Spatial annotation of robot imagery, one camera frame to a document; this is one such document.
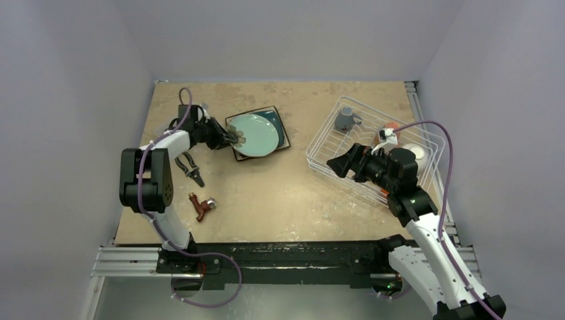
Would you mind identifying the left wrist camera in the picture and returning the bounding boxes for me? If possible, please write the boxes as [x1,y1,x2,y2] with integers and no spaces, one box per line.
[197,103,210,123]

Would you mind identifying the brown pipe fitting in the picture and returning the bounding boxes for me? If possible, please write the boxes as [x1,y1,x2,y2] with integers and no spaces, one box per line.
[189,193,217,223]

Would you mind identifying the teal round plate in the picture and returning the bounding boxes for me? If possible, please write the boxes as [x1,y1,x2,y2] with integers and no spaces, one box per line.
[227,113,279,157]

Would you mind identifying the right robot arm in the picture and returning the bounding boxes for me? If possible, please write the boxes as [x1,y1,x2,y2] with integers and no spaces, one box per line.
[326,143,506,319]

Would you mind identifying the white wire dish rack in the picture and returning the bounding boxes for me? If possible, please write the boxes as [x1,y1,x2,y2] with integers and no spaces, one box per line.
[306,96,446,207]

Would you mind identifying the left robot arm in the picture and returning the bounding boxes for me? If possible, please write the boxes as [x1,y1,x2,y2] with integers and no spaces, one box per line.
[119,103,239,273]

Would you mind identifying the black base frame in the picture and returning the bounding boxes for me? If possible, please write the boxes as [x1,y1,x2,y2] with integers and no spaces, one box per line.
[156,235,411,293]

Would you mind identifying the pink floral mug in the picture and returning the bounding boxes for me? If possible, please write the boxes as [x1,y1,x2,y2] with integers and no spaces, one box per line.
[374,122,400,147]

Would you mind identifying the dark teal plate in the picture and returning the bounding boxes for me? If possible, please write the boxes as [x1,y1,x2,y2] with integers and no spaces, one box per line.
[255,110,285,150]

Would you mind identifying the grey blue mug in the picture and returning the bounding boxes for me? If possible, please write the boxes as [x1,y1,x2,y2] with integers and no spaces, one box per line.
[334,107,362,134]

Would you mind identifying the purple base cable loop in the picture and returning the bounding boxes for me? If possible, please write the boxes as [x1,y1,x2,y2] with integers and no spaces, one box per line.
[171,253,245,309]

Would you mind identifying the white bowl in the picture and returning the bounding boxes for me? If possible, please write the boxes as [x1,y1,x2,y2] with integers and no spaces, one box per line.
[400,143,430,175]

